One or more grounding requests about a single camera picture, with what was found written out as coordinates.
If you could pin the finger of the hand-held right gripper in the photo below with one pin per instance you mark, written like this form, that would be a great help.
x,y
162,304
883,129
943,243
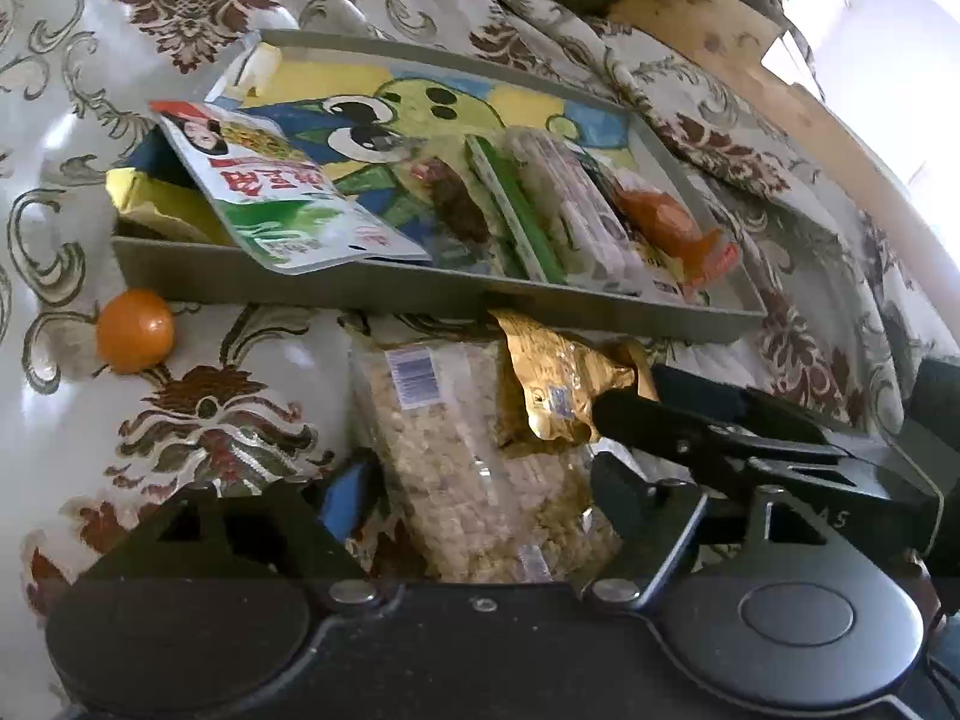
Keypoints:
x,y
720,397
675,420

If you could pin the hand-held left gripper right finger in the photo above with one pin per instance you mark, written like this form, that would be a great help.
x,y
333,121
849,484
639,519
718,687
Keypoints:
x,y
637,502

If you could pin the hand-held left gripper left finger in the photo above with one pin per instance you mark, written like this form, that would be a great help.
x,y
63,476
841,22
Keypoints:
x,y
349,499

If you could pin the clear rice cracker packet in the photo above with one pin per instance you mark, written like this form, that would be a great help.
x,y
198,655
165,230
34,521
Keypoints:
x,y
442,465

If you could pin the gold foil wrapper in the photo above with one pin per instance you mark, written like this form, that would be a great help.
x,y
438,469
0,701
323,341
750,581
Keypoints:
x,y
555,382

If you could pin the orange chicken leg packet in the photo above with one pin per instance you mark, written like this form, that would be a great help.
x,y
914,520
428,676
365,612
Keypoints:
x,y
667,221

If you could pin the grey rectangular tray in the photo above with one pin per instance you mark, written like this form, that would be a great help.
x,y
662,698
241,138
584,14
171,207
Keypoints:
x,y
420,292

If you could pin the long clear white-label packet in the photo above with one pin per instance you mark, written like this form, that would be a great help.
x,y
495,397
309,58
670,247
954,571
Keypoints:
x,y
577,202

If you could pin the green sausage stick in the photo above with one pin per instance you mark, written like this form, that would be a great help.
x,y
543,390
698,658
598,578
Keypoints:
x,y
517,210

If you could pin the white green snack pouch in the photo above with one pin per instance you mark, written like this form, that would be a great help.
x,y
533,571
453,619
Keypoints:
x,y
277,195

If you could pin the small orange fruit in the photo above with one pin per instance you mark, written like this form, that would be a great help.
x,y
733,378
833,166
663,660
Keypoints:
x,y
135,331

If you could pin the dark brown snack packet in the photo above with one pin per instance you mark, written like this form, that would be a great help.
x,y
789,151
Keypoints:
x,y
457,202

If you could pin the cartoon drawing paper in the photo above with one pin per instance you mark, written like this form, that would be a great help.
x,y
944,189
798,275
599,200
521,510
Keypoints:
x,y
420,112

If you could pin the floral printed blanket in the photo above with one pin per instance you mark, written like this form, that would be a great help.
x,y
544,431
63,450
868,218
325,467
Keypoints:
x,y
150,75

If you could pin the wooden bed frame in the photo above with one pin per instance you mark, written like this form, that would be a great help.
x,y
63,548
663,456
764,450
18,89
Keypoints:
x,y
787,82

